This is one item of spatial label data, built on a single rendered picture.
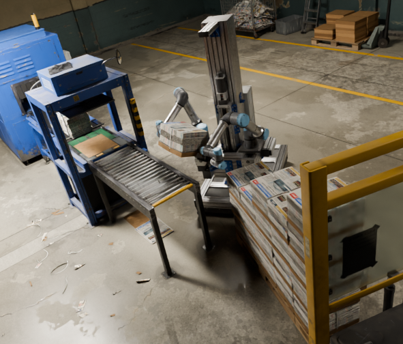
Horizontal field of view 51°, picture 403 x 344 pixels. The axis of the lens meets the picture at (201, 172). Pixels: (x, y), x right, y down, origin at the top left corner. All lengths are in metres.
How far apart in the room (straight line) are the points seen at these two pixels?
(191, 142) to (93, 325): 1.83
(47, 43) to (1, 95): 1.01
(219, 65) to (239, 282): 2.04
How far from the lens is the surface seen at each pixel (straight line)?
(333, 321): 3.29
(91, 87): 4.58
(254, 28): 10.99
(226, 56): 4.09
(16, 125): 6.87
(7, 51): 6.67
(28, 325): 4.34
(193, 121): 4.38
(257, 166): 3.89
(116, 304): 4.09
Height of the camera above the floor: 2.87
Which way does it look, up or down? 31 degrees down
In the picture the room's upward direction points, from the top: 11 degrees counter-clockwise
